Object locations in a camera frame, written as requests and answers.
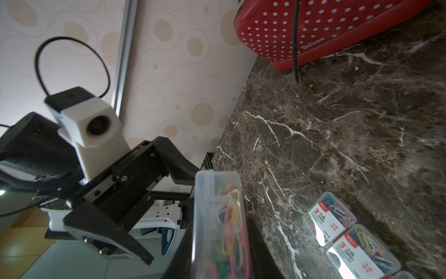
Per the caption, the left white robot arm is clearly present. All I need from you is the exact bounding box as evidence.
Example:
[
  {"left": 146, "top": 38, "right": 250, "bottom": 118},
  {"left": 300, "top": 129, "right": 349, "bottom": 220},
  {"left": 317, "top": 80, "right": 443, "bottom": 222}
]
[{"left": 1, "top": 113, "right": 198, "bottom": 265}]

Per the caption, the black toaster power cable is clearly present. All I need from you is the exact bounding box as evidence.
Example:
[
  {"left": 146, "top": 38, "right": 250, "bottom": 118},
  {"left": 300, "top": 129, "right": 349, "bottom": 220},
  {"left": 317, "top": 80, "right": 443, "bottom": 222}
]
[{"left": 292, "top": 0, "right": 302, "bottom": 84}]

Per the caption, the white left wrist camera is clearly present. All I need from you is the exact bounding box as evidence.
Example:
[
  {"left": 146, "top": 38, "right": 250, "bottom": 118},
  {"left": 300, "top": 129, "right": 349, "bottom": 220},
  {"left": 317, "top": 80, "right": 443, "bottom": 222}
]
[{"left": 44, "top": 87, "right": 130, "bottom": 181}]

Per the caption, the red polka dot toaster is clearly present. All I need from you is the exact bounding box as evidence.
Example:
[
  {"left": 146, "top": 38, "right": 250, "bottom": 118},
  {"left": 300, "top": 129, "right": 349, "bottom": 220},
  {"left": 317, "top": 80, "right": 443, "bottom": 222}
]
[{"left": 234, "top": 0, "right": 430, "bottom": 71}]

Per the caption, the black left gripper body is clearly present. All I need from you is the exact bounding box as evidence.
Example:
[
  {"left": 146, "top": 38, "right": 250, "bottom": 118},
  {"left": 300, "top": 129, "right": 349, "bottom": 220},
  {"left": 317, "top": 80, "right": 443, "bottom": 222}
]
[{"left": 66, "top": 139, "right": 174, "bottom": 230}]

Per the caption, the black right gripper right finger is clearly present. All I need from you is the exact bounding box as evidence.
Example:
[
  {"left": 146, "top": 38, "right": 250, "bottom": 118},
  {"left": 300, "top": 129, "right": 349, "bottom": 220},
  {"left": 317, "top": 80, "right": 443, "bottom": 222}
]
[{"left": 246, "top": 218, "right": 284, "bottom": 279}]

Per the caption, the paper clip box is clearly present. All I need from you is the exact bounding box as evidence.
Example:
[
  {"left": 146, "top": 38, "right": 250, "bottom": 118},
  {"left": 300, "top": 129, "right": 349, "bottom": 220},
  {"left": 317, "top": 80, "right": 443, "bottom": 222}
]
[
  {"left": 190, "top": 170, "right": 254, "bottom": 279},
  {"left": 303, "top": 192, "right": 357, "bottom": 247},
  {"left": 326, "top": 224, "right": 402, "bottom": 279},
  {"left": 389, "top": 270, "right": 417, "bottom": 279}
]

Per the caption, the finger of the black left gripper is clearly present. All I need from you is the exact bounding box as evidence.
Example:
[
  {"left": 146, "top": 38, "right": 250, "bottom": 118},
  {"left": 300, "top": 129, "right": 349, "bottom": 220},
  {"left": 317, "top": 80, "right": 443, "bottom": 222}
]
[
  {"left": 151, "top": 137, "right": 199, "bottom": 186},
  {"left": 62, "top": 202, "right": 154, "bottom": 265}
]

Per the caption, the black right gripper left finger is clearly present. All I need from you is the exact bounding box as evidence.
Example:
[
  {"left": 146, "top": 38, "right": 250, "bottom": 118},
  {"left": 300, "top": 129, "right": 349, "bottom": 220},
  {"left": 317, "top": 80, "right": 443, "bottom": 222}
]
[{"left": 161, "top": 223, "right": 193, "bottom": 279}]

